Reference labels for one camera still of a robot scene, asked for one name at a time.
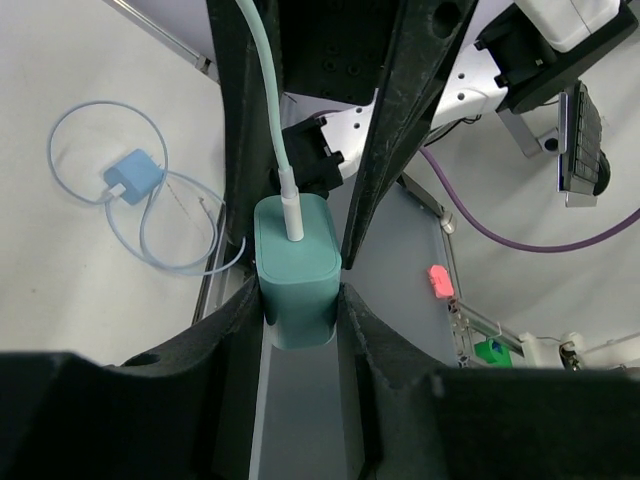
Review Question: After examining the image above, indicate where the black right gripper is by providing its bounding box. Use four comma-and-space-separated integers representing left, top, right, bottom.
207, 0, 477, 270

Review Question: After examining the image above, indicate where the blue charger plug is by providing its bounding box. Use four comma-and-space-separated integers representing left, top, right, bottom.
103, 149, 163, 205

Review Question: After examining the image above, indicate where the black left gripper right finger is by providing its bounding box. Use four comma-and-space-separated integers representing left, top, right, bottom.
337, 284, 639, 479

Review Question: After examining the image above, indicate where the teal charger cable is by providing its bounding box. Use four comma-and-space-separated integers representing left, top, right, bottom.
234, 0, 307, 244

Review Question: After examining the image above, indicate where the green object beyond frame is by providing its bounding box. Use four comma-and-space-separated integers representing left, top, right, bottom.
474, 339, 513, 368

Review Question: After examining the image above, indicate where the blue charger cable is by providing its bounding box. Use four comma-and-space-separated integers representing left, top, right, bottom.
47, 99, 249, 277

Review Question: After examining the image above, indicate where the black keyboard in background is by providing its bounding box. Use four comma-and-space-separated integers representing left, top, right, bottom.
558, 80, 611, 208

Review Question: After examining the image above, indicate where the teal charger plug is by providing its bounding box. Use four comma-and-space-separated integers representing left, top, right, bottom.
254, 194, 342, 350

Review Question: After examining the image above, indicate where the pink object beyond frame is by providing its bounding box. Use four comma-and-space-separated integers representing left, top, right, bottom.
427, 265, 455, 299

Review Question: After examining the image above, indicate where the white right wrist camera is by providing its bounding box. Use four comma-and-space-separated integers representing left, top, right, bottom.
514, 0, 621, 53

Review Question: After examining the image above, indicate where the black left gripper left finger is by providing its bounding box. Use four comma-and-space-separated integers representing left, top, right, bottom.
1, 280, 263, 479

